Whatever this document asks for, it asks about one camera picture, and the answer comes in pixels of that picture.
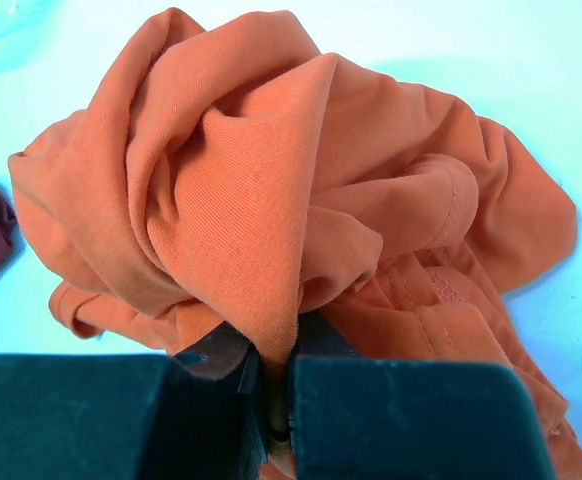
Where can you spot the orange t shirt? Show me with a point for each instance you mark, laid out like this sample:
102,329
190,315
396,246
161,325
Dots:
241,175

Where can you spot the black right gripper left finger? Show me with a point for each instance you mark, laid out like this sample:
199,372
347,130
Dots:
195,415

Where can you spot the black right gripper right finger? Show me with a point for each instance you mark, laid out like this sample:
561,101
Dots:
353,417

